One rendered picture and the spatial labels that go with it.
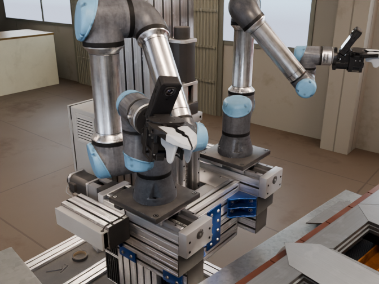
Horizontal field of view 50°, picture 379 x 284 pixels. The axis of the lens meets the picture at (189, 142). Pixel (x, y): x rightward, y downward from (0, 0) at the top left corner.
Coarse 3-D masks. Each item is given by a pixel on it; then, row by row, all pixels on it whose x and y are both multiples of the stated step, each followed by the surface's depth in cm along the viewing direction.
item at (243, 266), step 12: (348, 192) 217; (324, 204) 205; (312, 216) 194; (288, 228) 185; (300, 228) 185; (312, 228) 185; (276, 240) 177; (288, 240) 177; (252, 252) 169; (264, 252) 169; (276, 252) 169; (228, 264) 162; (240, 264) 162; (252, 264) 162; (216, 276) 155; (228, 276) 155; (240, 276) 155
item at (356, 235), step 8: (368, 224) 159; (376, 224) 157; (360, 232) 155; (368, 232) 158; (376, 232) 157; (344, 240) 148; (352, 240) 151; (336, 248) 145; (344, 248) 147; (360, 264) 135; (376, 272) 131; (296, 280) 129; (304, 280) 131; (312, 280) 129
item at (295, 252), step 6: (294, 246) 144; (300, 246) 144; (306, 246) 144; (312, 246) 144; (288, 252) 140; (294, 252) 140; (300, 252) 140; (306, 252) 140; (288, 258) 138; (294, 258) 138
